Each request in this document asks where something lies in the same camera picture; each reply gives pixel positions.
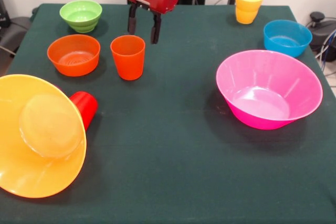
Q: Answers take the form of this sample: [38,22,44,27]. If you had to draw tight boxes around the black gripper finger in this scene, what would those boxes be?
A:
[127,3,139,36]
[150,12,162,45]

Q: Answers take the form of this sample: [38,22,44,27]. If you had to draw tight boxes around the orange cup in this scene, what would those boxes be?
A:
[110,35,146,81]

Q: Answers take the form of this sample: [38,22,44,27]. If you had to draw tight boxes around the large orange bowl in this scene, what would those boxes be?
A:
[0,73,88,199]

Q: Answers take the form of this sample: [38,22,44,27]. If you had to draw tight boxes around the small green bowl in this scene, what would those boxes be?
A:
[59,0,103,34]

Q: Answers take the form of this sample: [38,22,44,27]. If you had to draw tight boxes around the small orange bowl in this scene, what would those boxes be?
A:
[47,34,101,77]

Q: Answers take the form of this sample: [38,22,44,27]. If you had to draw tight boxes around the red cup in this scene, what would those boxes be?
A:
[69,91,99,132]

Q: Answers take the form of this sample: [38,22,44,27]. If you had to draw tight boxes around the small blue bowl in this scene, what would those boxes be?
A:
[263,19,313,59]

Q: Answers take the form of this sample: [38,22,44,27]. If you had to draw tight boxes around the large pink bowl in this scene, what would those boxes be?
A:
[216,49,324,131]

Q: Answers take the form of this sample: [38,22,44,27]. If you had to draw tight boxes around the dark green tablecloth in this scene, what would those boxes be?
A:
[0,3,336,224]

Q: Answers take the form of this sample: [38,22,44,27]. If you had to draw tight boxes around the tangle of cables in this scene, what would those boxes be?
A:
[314,28,336,71]

